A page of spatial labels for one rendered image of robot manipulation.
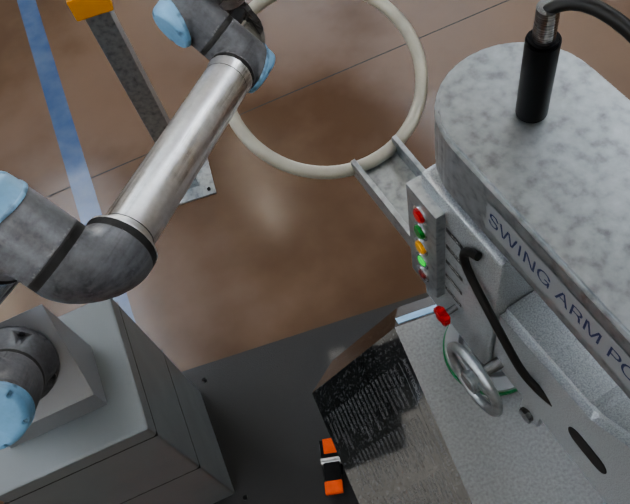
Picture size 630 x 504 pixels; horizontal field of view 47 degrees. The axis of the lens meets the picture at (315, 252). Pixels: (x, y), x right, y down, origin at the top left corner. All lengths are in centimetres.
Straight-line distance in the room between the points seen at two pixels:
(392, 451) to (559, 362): 74
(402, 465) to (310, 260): 128
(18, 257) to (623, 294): 75
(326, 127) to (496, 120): 228
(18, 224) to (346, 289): 190
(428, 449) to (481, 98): 94
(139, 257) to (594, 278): 61
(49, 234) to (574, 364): 76
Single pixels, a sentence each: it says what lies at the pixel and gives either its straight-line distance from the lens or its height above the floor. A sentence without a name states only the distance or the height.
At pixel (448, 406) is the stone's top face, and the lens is 170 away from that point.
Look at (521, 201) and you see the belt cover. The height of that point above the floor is 174.
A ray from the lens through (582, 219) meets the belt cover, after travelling 90.
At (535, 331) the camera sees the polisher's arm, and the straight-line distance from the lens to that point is 116.
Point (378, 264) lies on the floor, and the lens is 282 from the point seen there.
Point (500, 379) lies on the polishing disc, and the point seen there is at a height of 93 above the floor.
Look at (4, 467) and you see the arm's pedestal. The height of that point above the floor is 85.
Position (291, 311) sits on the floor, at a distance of 278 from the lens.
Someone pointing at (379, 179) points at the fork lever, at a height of 113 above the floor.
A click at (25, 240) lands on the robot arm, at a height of 173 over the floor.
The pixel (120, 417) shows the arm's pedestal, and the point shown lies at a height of 85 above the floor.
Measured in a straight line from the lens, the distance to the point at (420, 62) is 176.
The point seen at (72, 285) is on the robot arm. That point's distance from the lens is 105.
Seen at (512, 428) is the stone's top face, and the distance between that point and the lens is 170.
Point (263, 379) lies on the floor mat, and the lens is 269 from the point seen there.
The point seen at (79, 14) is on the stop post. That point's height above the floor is 103.
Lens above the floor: 250
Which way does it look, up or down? 60 degrees down
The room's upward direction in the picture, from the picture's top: 18 degrees counter-clockwise
